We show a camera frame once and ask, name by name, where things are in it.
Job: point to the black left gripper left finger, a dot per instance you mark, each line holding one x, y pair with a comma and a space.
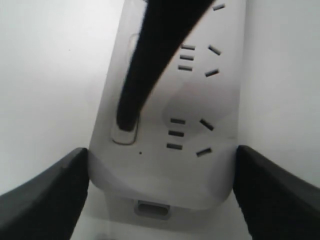
48, 206

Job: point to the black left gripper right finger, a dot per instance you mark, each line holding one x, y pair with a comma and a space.
276, 205

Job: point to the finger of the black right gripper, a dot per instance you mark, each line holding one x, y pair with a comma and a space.
165, 26

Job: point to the white five-outlet power strip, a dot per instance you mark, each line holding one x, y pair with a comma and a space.
179, 159

